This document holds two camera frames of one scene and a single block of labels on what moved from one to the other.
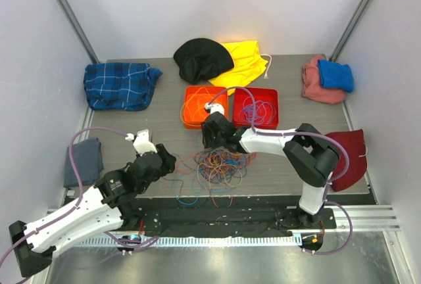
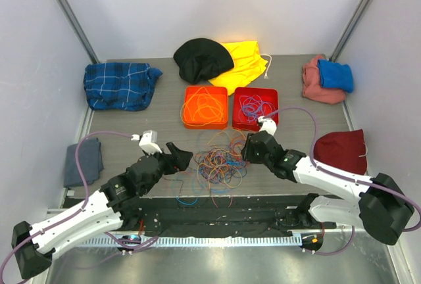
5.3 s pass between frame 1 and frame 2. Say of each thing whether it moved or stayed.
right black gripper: moved
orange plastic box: stayed
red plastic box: stayed
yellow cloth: stayed
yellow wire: stayed
